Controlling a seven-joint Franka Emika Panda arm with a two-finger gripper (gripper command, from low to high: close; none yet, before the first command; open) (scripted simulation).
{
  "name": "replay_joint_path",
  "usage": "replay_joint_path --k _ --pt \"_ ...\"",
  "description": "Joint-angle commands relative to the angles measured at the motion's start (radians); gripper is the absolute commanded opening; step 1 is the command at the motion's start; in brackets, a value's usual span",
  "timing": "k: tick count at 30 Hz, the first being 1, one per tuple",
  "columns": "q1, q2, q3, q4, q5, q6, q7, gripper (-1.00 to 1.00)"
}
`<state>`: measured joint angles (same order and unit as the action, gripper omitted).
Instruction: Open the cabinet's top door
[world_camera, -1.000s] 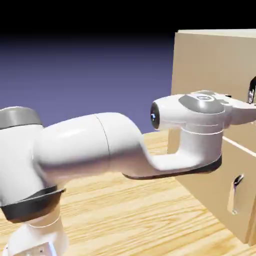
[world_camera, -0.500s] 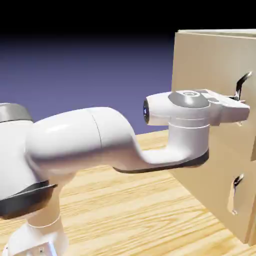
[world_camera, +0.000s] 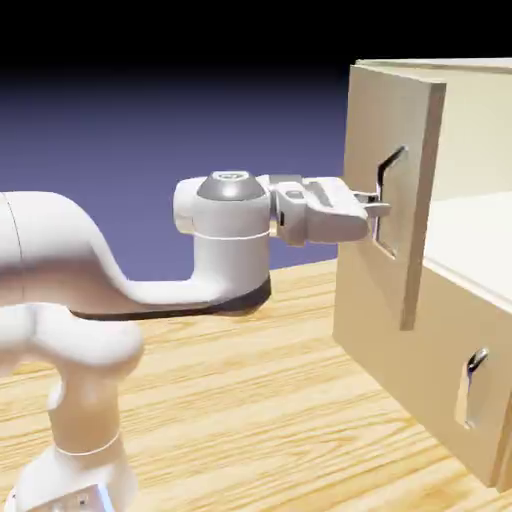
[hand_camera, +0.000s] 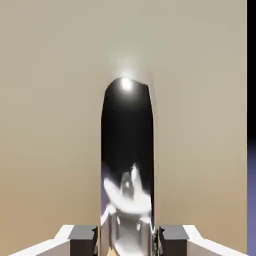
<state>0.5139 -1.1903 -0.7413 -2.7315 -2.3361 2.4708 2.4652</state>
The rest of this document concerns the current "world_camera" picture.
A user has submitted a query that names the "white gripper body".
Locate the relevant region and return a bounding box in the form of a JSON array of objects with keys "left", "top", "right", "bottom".
[{"left": 302, "top": 176, "right": 370, "bottom": 244}]

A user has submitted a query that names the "angular metal door handle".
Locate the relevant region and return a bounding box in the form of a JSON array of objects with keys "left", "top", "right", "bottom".
[{"left": 371, "top": 146, "right": 408, "bottom": 257}]

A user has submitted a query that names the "light wood cabinet door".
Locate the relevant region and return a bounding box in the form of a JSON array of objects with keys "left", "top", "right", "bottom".
[
  {"left": 332, "top": 64, "right": 448, "bottom": 349},
  {"left": 383, "top": 265, "right": 512, "bottom": 489}
]

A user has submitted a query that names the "light wood cabinet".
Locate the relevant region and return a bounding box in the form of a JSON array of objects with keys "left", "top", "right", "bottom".
[{"left": 332, "top": 58, "right": 512, "bottom": 494}]

